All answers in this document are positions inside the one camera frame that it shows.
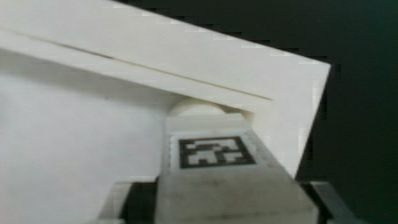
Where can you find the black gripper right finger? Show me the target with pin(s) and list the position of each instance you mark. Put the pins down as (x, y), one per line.
(335, 211)

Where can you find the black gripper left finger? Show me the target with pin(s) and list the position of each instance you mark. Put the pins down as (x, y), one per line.
(131, 203)

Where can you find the white table leg with tag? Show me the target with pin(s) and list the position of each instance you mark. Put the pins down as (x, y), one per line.
(225, 185)

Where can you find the white square tabletop panel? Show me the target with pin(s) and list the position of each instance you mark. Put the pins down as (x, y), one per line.
(83, 139)

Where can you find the white U-shaped obstacle fence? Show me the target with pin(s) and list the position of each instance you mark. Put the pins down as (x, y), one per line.
(113, 39)

